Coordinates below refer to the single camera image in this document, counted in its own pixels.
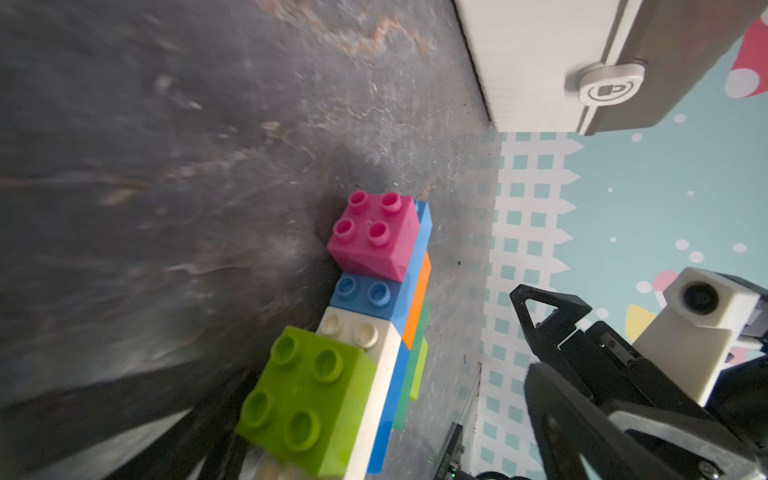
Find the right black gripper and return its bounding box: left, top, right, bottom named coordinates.
left=510, top=284, right=767, bottom=479

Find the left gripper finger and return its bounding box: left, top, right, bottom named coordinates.
left=108, top=368, right=261, bottom=479

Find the lime lego brick small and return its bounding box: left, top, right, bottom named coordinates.
left=409, top=338, right=429, bottom=401

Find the dark green lego brick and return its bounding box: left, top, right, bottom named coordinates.
left=393, top=301, right=431, bottom=431

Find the orange lego brick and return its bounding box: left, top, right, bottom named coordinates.
left=403, top=253, right=432, bottom=350

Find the blue lego brick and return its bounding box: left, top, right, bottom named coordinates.
left=329, top=200, right=433, bottom=337
left=367, top=342, right=411, bottom=474

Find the beige lego brick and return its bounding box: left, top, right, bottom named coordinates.
left=251, top=305, right=404, bottom=480

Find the magenta lego brick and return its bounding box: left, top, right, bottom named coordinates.
left=327, top=190, right=420, bottom=282

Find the white toolbox brown lid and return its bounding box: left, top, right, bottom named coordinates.
left=457, top=1, right=767, bottom=136

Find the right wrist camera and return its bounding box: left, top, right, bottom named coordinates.
left=627, top=267, right=767, bottom=406

